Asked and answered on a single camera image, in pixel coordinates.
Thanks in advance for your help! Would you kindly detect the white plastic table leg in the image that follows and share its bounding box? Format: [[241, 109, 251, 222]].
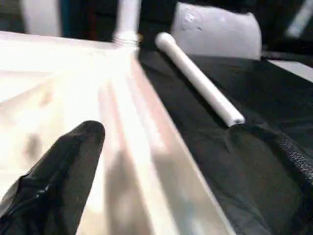
[[113, 0, 142, 48], [155, 32, 246, 127]]

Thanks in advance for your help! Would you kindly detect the black work mat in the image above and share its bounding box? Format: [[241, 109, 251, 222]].
[[138, 48, 313, 235]]

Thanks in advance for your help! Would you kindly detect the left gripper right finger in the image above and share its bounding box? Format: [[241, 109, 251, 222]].
[[230, 125, 313, 235]]

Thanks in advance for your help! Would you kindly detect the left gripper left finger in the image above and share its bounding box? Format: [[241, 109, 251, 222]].
[[0, 121, 106, 235]]

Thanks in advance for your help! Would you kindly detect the flat white board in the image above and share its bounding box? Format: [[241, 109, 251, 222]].
[[267, 59, 313, 83]]

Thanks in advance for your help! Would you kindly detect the white plastic bag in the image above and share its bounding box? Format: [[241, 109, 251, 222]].
[[171, 2, 263, 60]]

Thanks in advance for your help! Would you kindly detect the white plastic table top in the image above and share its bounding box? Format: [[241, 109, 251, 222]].
[[0, 30, 236, 235]]

